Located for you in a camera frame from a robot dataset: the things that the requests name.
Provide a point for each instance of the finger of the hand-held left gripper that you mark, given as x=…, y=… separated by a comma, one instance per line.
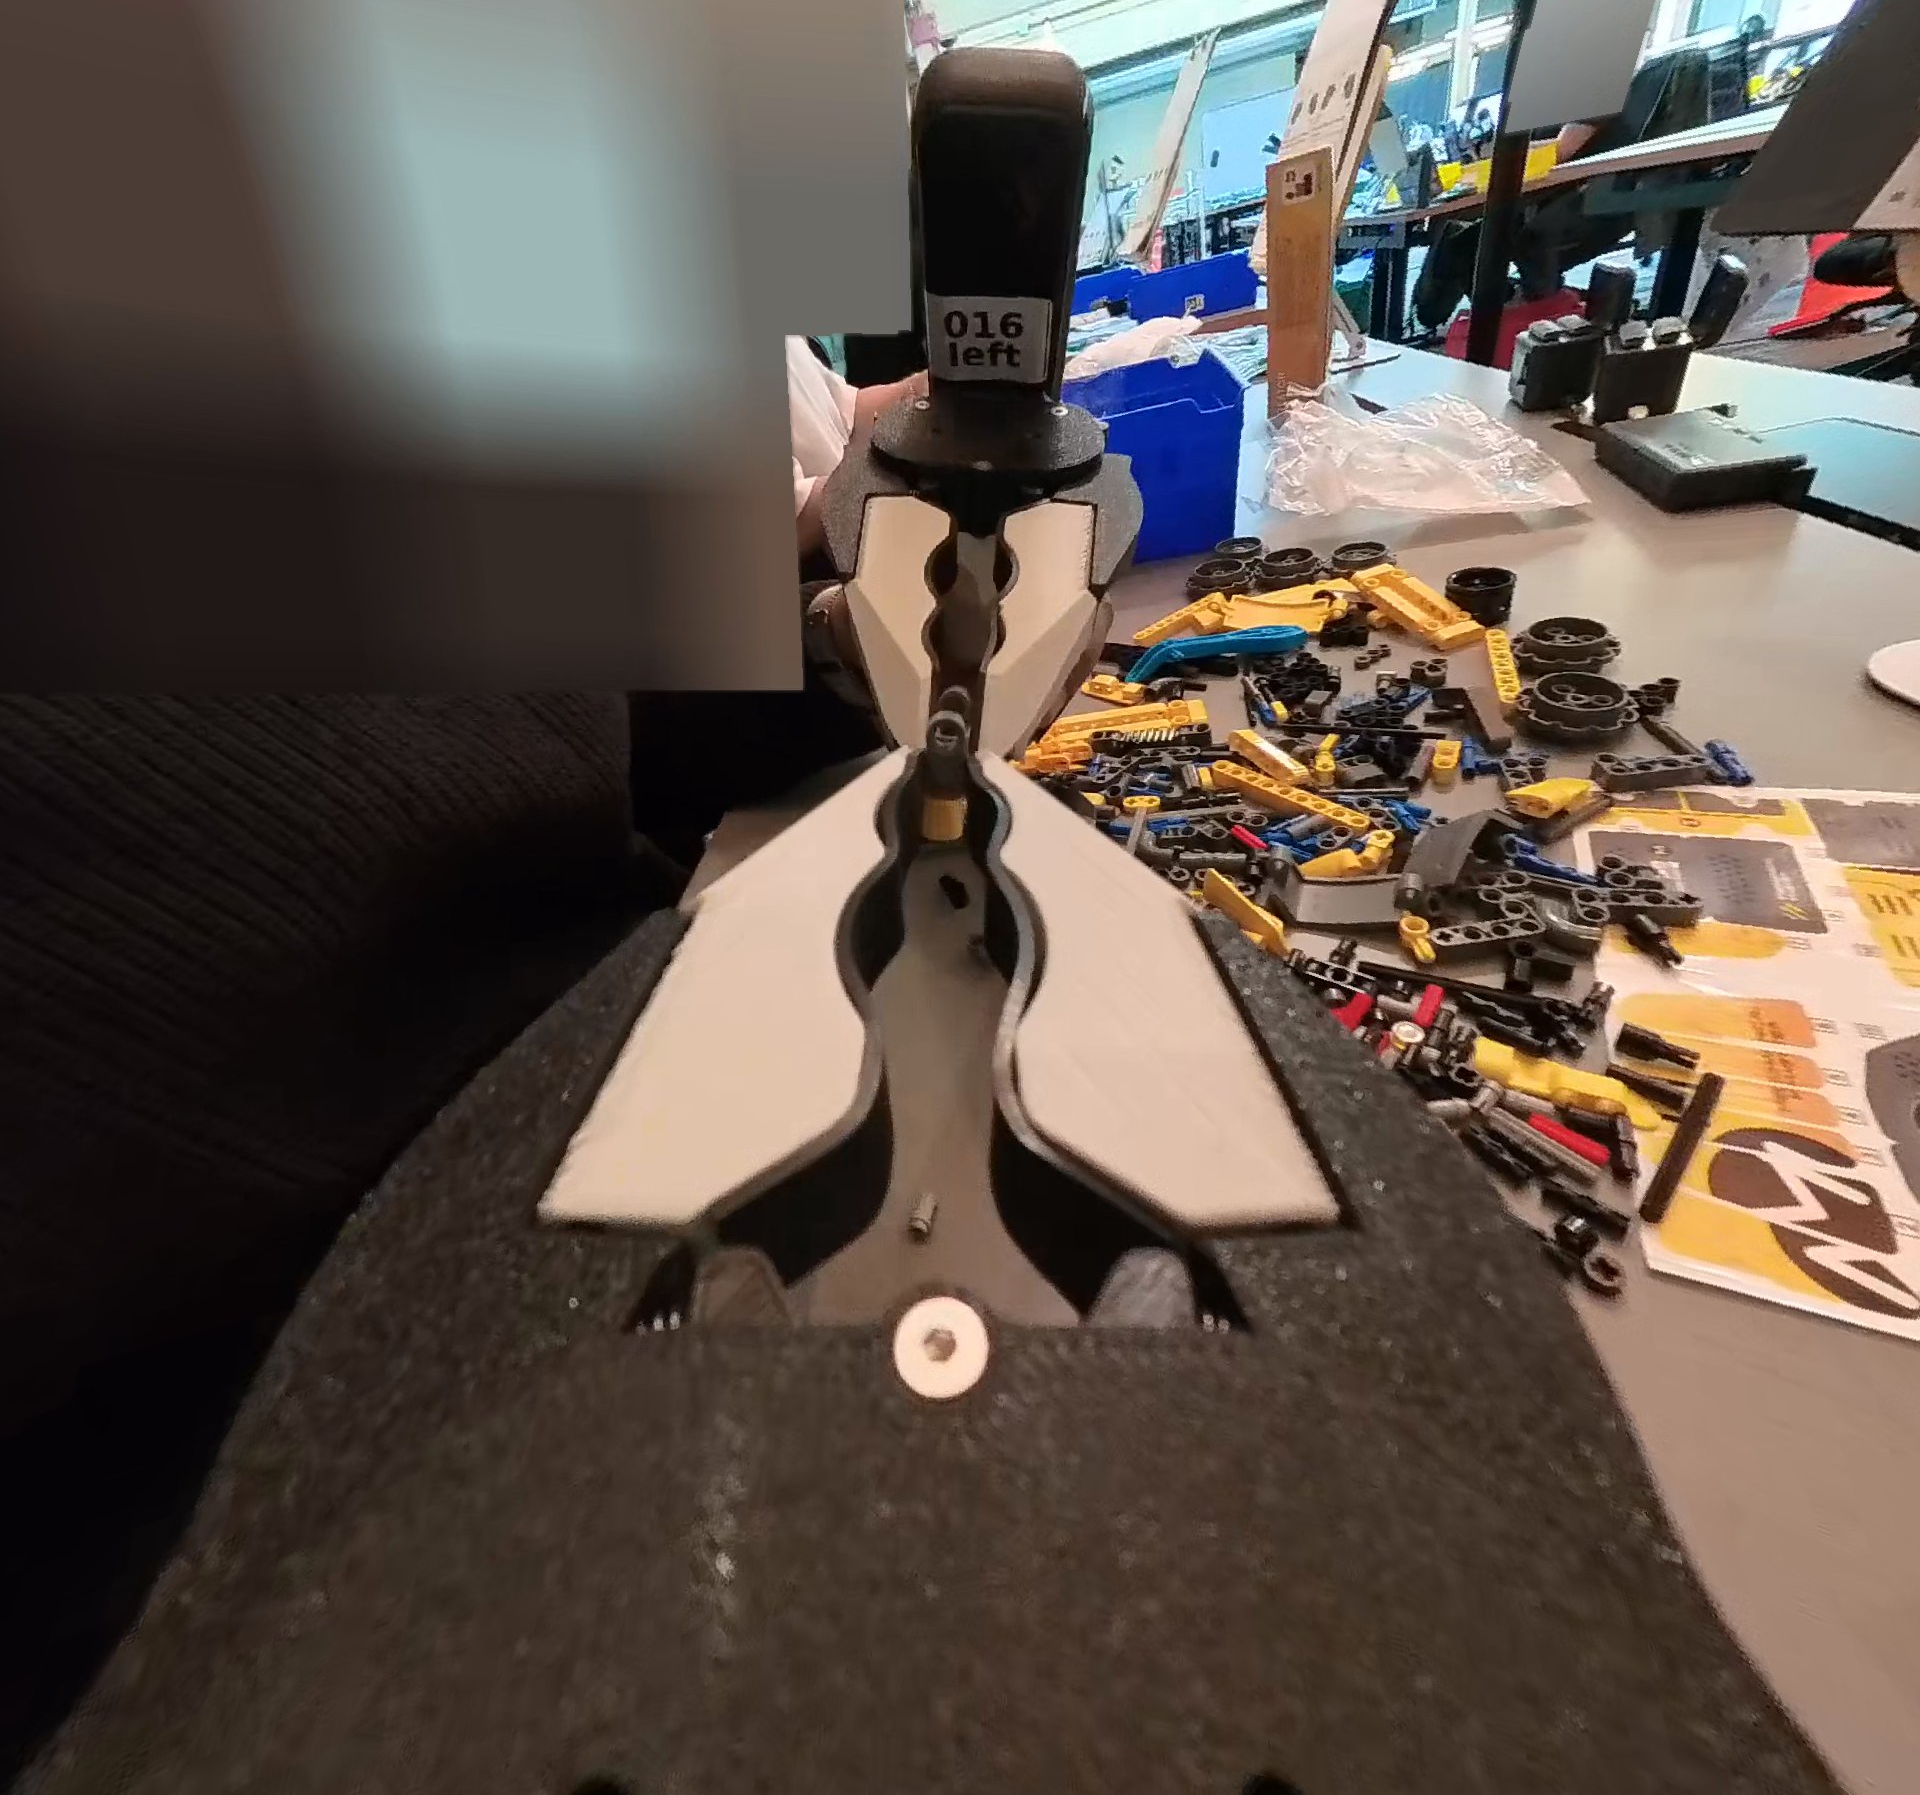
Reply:
x=892, y=581
x=1059, y=581

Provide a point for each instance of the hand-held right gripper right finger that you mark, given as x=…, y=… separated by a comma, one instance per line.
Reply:
x=1170, y=1060

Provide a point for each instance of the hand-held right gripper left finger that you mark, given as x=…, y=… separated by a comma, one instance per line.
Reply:
x=704, y=1060

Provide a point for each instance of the dark grey pin connector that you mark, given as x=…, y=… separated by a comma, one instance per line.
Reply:
x=946, y=760

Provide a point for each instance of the blue bin with square tag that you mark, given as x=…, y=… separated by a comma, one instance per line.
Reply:
x=1184, y=459

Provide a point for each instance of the blue plastic bin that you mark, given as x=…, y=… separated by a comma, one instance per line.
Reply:
x=1200, y=288

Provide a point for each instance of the wooden board with tags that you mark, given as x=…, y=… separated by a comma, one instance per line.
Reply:
x=1299, y=296

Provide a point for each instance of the pile of toy building pieces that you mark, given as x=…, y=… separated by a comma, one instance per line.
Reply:
x=1395, y=595

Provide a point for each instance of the clear plastic bag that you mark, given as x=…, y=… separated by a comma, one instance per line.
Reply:
x=1409, y=459

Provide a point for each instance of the black charger block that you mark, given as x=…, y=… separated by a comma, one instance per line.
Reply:
x=1643, y=379
x=1552, y=370

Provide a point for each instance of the yellow grey sticker sheet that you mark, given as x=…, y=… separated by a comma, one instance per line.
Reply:
x=1740, y=1023

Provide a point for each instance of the flat black case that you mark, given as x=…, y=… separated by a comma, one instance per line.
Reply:
x=1697, y=454

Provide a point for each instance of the white metal stand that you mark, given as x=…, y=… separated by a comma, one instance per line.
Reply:
x=1897, y=673

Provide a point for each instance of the red chair seat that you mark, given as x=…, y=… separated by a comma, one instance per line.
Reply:
x=1845, y=310

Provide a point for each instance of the black metal post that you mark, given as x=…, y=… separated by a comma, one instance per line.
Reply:
x=1498, y=249

